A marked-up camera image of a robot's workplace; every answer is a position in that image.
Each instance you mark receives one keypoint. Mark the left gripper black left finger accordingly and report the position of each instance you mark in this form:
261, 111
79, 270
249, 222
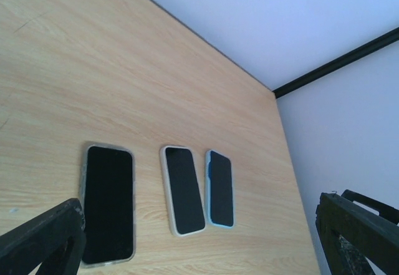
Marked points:
52, 243

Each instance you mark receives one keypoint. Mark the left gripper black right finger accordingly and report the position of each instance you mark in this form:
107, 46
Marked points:
355, 230

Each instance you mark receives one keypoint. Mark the clear magsafe phone case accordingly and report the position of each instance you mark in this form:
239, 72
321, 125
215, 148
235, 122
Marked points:
109, 264

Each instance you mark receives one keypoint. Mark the white translucent phone case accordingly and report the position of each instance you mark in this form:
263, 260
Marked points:
170, 206

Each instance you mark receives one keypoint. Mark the black phone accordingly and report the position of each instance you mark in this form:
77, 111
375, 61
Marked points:
184, 191

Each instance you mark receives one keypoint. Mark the blue phone dark screen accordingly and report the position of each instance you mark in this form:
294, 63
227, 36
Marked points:
220, 191

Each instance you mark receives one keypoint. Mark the light blue phone case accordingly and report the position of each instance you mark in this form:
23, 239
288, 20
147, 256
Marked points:
208, 194

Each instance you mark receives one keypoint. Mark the black aluminium frame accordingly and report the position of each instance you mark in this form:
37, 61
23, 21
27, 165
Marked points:
338, 63

